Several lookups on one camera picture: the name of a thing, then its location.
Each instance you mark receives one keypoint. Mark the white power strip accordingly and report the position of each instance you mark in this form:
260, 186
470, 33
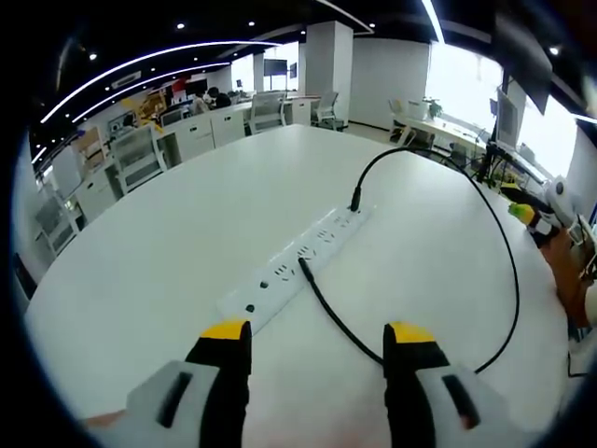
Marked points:
284, 270

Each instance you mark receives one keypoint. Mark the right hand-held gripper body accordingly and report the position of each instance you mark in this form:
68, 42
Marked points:
559, 205

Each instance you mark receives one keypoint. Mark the green potted plant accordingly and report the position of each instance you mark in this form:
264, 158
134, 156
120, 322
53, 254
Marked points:
433, 106

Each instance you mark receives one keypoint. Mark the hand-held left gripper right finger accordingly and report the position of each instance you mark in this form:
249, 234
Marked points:
412, 373

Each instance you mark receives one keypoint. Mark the white table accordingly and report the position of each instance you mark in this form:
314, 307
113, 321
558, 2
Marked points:
196, 224

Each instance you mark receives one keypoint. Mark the large monitor on tripod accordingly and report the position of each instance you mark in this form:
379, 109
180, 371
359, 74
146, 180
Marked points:
507, 119

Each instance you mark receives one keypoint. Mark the white pillar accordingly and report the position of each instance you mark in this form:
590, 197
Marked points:
329, 70

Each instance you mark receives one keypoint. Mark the row of white cabinets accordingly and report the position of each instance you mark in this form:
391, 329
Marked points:
205, 133

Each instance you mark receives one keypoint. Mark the curved ceiling light strip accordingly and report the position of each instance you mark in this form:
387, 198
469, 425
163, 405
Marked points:
140, 58

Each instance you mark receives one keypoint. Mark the black tripod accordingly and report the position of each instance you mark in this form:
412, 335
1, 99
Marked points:
489, 161

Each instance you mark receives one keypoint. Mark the white window desk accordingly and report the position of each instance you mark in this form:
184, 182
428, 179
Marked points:
443, 128

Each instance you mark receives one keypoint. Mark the person's left hand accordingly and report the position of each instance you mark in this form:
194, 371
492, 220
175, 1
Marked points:
105, 417

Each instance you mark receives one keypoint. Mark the black monitor on stand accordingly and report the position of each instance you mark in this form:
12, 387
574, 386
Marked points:
275, 67

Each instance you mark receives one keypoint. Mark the person's white sleeve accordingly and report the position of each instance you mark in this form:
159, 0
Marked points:
591, 303

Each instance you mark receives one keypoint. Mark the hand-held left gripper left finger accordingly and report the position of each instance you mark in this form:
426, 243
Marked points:
219, 373

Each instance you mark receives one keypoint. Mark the white mesh office chair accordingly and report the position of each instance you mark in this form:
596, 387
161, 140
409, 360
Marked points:
326, 109
137, 158
268, 112
401, 121

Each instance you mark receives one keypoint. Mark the ceiling air vent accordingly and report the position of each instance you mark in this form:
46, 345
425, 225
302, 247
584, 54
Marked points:
126, 80

